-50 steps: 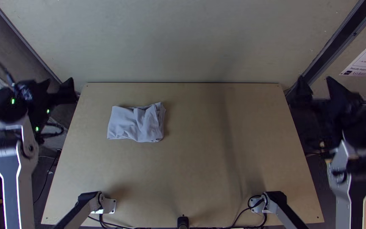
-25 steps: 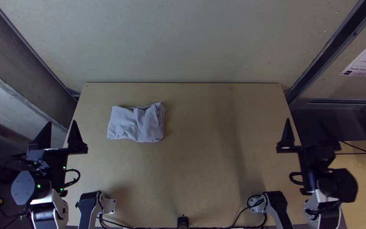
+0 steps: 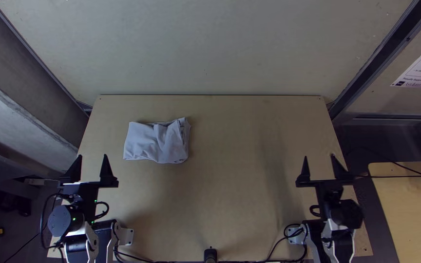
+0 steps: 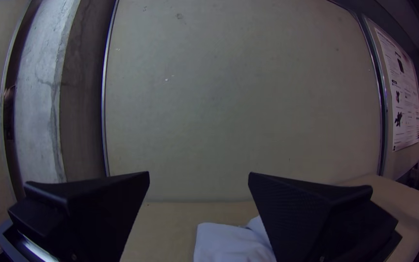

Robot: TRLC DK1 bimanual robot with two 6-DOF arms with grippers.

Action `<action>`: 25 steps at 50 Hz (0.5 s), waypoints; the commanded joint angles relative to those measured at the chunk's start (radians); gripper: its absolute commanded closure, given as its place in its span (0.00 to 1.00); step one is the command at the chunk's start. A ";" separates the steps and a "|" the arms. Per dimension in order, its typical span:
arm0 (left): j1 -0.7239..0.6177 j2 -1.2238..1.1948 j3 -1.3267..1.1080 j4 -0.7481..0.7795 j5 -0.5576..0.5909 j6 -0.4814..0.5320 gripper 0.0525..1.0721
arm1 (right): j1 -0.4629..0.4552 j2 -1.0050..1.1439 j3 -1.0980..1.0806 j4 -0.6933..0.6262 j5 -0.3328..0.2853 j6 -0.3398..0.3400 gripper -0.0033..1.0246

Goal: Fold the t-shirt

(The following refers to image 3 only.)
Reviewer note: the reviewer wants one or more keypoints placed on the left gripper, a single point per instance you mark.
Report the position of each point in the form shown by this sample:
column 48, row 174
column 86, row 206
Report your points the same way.
column 86, row 193

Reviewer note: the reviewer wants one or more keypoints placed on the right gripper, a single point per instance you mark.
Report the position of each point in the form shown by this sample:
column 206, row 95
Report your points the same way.
column 327, row 190

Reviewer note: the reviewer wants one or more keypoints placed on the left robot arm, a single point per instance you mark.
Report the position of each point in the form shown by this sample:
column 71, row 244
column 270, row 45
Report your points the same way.
column 66, row 221

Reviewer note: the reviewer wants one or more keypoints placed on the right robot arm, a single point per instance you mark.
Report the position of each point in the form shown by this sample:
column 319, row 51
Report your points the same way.
column 345, row 213

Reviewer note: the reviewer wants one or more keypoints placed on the white t-shirt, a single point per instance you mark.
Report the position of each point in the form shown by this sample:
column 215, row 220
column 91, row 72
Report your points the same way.
column 157, row 140

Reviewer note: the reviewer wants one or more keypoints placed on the pale wooden side table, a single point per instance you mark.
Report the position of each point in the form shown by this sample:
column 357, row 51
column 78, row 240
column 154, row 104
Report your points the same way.
column 408, row 215

